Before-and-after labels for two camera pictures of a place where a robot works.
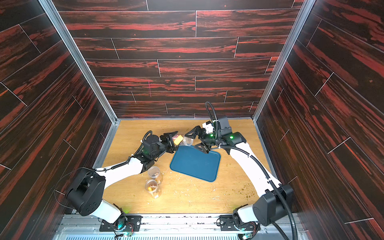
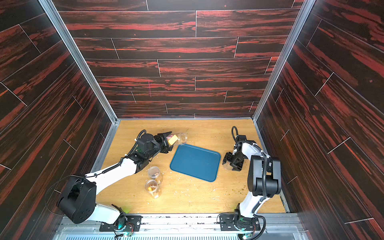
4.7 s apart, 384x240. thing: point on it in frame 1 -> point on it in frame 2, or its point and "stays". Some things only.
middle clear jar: (153, 172) stays
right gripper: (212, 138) -> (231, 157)
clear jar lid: (187, 141) -> (227, 165)
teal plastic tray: (193, 161) stays
